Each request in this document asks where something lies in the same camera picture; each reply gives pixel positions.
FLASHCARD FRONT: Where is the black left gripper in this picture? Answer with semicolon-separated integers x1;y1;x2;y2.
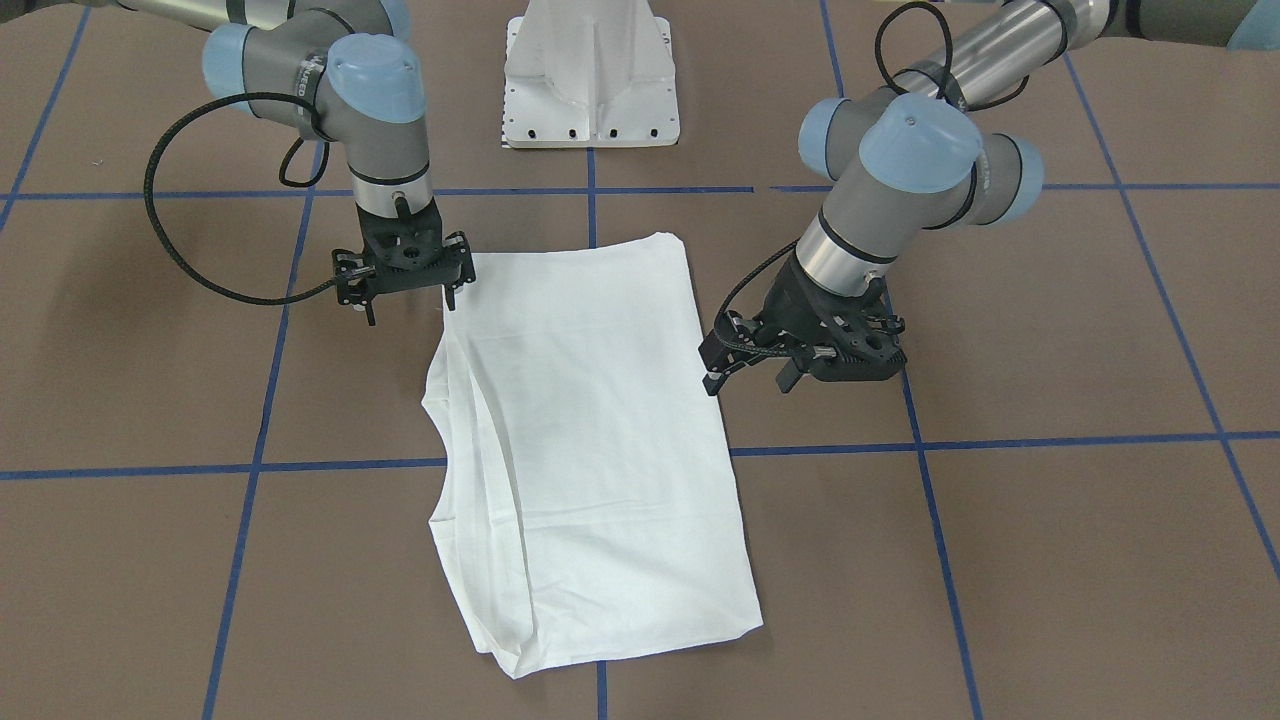
699;251;887;397

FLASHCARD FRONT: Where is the white long-sleeve printed shirt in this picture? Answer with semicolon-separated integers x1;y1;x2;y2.
422;232;763;679

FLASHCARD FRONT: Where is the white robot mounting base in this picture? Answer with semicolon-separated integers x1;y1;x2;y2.
500;1;681;150

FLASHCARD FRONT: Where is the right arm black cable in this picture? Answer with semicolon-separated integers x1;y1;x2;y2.
143;92;361;307

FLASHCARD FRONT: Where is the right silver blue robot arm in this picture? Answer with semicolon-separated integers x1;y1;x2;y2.
125;1;476;320

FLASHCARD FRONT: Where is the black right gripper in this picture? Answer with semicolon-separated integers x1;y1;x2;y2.
332;200;476;327

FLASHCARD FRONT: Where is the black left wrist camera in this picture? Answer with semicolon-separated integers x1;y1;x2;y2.
808;281;906;382

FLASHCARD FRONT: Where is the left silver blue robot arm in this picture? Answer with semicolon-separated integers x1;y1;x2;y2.
699;1;1277;396

